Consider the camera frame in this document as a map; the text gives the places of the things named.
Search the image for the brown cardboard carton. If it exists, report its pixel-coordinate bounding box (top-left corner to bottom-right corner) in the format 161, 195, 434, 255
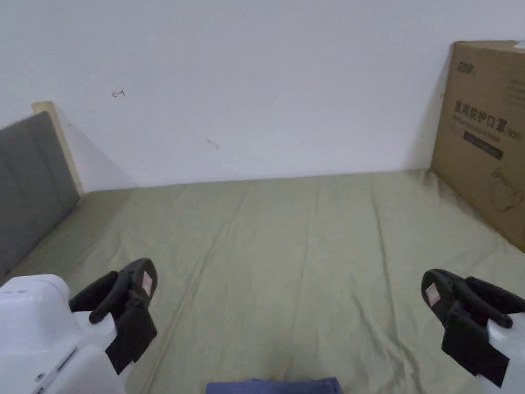
429, 40, 525, 257

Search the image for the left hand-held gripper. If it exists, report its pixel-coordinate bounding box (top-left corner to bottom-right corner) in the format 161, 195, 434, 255
0, 257, 160, 394

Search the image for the bed with pale green sheet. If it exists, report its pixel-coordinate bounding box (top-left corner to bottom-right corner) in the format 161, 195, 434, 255
0, 167, 525, 394

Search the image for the grey padded headboard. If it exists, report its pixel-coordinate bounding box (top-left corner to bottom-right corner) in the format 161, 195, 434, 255
0, 100, 85, 281

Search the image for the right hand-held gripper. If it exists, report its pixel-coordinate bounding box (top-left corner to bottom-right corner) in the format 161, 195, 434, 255
421, 268, 525, 394

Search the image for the dark blue garment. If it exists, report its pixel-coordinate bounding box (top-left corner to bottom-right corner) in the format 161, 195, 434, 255
206, 377, 345, 394

